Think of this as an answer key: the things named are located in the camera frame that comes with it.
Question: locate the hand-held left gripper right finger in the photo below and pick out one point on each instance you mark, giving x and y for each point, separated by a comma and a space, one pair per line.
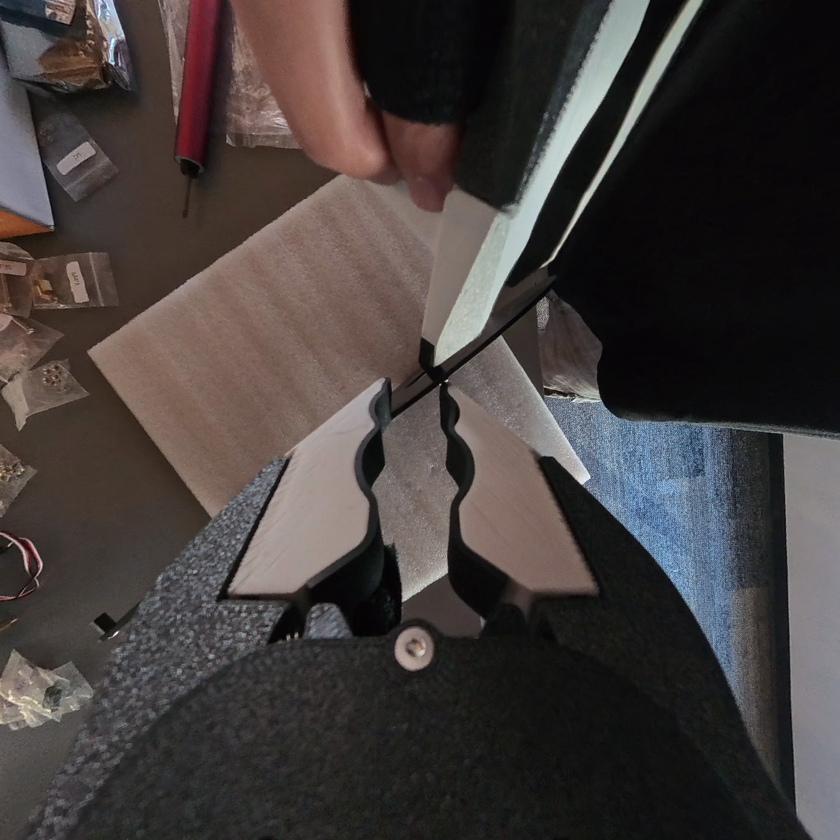
518, 518

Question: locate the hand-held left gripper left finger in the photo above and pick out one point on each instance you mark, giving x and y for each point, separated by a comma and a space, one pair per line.
308, 512

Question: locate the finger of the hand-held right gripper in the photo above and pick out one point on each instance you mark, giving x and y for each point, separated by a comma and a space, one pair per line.
472, 262
610, 144

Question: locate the dark grey desk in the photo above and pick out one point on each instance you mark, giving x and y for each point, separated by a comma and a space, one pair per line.
98, 472

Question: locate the person's right hand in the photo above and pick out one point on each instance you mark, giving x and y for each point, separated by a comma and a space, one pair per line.
315, 85

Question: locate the person's beige trouser leg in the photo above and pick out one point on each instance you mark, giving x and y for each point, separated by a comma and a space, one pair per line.
571, 348

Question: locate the person's black clothing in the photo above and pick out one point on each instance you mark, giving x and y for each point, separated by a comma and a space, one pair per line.
722, 229

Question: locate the white foam sheet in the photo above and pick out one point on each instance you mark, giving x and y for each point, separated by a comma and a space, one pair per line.
262, 328

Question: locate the large clear plastic bag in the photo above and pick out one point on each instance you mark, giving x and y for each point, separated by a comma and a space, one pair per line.
256, 124

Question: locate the small bag with silver nuts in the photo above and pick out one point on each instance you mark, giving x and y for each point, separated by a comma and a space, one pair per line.
46, 387

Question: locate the small clear parts bag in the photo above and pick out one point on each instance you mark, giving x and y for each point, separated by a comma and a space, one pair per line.
14, 279
26, 344
12, 476

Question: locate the small bag with brass parts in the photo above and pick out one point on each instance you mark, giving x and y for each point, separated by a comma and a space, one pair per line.
75, 281

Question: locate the small grey labelled bag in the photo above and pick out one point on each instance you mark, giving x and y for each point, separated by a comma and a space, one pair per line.
79, 157

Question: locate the small cardboard box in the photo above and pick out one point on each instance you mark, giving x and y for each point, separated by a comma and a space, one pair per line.
19, 151

